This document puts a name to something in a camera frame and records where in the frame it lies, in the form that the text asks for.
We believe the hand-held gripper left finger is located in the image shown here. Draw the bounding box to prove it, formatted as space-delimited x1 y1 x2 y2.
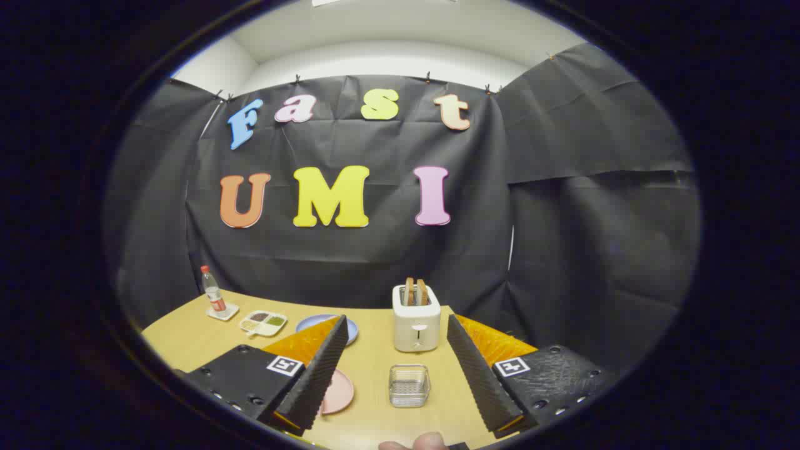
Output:
186 314 350 437

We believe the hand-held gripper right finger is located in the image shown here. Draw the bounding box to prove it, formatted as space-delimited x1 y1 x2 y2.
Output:
446 314 617 439

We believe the pink plate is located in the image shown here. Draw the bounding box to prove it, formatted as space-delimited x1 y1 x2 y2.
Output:
317 369 355 416

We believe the blue plate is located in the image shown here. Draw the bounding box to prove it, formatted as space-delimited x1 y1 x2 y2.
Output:
296 314 359 346

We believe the white toaster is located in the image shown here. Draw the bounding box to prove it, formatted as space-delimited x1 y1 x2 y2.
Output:
392 284 442 354

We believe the white divided condiment tray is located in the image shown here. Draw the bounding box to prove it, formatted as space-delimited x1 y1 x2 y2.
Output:
239 311 288 338

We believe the clear bottle with red cap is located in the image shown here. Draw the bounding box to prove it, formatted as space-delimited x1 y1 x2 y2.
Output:
200 265 227 313

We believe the black backdrop cloth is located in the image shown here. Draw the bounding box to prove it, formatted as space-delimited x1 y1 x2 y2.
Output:
106 42 701 376

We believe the metal wire basket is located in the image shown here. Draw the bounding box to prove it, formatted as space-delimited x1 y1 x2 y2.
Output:
388 364 431 409

